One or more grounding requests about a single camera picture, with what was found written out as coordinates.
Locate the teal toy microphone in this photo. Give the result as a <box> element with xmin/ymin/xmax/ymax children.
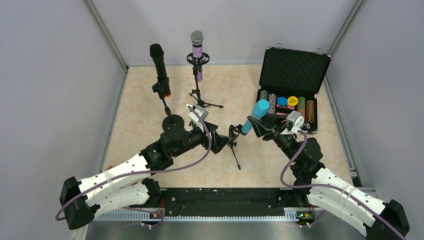
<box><xmin>241</xmin><ymin>99</ymin><xmax>270</xmax><ymax>135</ymax></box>

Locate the green poker chip stack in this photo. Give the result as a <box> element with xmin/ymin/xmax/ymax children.
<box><xmin>296</xmin><ymin>96</ymin><xmax>306</xmax><ymax>118</ymax></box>

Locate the black round-base mic stand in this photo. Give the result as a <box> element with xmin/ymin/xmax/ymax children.
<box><xmin>152</xmin><ymin>77</ymin><xmax>185</xmax><ymax>131</ymax></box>

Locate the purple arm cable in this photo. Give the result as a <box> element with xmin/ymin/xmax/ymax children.
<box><xmin>54</xmin><ymin>105</ymin><xmax>213</xmax><ymax>229</ymax></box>
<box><xmin>280</xmin><ymin>129</ymin><xmax>407</xmax><ymax>240</ymax></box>

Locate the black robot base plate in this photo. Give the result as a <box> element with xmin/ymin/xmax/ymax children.
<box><xmin>132</xmin><ymin>178</ymin><xmax>327</xmax><ymax>220</ymax></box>

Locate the blue orange poker chip stack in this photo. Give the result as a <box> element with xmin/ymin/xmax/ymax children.
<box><xmin>267</xmin><ymin>93</ymin><xmax>277</xmax><ymax>114</ymax></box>

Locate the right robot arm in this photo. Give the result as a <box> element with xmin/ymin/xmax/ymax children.
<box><xmin>247</xmin><ymin>111</ymin><xmax>410</xmax><ymax>240</ymax></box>

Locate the black poker chip case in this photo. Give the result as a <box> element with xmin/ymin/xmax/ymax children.
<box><xmin>256</xmin><ymin>46</ymin><xmax>331</xmax><ymax>134</ymax></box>

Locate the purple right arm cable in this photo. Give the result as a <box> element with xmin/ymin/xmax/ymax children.
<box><xmin>280</xmin><ymin>129</ymin><xmax>407</xmax><ymax>240</ymax></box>

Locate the yellow dealer chip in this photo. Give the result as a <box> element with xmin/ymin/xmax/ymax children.
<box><xmin>287</xmin><ymin>96</ymin><xmax>299</xmax><ymax>108</ymax></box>

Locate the blue dealer chip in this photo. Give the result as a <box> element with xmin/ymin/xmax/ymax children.
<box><xmin>277</xmin><ymin>97</ymin><xmax>288</xmax><ymax>107</ymax></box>

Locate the white cable duct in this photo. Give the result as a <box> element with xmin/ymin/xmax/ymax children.
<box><xmin>94</xmin><ymin>207</ymin><xmax>304</xmax><ymax>224</ymax></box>

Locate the black tripod shock-mount stand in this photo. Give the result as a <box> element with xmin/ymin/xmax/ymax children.
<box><xmin>186</xmin><ymin>53</ymin><xmax>224</xmax><ymax>109</ymax></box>

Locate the purple glitter microphone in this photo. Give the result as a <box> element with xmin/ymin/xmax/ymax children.
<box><xmin>190</xmin><ymin>30</ymin><xmax>204</xmax><ymax>82</ymax></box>

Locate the purple poker chip stack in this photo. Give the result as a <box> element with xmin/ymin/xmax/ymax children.
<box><xmin>259</xmin><ymin>90</ymin><xmax>268</xmax><ymax>100</ymax></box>

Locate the black microphone orange end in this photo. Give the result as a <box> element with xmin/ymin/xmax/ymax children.
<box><xmin>149</xmin><ymin>43</ymin><xmax>171</xmax><ymax>97</ymax></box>

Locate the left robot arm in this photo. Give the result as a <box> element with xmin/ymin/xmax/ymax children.
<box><xmin>55</xmin><ymin>104</ymin><xmax>232</xmax><ymax>230</ymax></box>

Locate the black tripod stand with clip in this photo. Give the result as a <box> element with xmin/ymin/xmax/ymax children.
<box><xmin>227</xmin><ymin>124</ymin><xmax>242</xmax><ymax>170</ymax></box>

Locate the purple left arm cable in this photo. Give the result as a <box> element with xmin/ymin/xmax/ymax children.
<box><xmin>54</xmin><ymin>105</ymin><xmax>213</xmax><ymax>229</ymax></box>

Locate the brown poker chip stack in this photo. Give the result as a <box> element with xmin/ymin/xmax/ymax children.
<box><xmin>305</xmin><ymin>100</ymin><xmax>315</xmax><ymax>124</ymax></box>

